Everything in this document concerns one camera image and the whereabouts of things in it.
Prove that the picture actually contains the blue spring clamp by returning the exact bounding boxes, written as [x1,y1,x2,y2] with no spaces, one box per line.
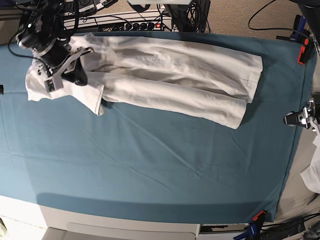
[233,223,262,240]

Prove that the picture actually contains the orange black corner clamp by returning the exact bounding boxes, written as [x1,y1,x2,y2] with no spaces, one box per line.
[252,210,268,225]

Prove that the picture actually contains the teal table cloth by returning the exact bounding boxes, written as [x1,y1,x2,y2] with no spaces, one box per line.
[0,32,317,224]

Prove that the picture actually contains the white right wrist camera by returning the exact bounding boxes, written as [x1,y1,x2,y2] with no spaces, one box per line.
[44,47,94,93]

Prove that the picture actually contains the orange black right clamp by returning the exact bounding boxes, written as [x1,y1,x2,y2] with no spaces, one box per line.
[297,38,314,65]

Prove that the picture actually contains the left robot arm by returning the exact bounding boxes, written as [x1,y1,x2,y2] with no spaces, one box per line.
[283,0,320,134]

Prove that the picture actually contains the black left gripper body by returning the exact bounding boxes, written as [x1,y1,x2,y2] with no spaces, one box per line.
[301,98,320,133]

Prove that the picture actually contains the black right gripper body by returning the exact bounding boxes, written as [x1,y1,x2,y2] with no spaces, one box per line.
[32,37,81,73]

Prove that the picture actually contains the black cable bundle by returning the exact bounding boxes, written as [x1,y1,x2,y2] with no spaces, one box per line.
[157,0,212,34]

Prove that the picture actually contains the white T-shirt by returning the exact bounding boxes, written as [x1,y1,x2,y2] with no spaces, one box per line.
[25,33,263,129]

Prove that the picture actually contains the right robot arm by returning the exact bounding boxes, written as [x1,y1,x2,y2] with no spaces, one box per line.
[12,0,92,92]

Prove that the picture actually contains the white cloth at edge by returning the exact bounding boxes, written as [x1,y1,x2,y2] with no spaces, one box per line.
[300,135,320,194]

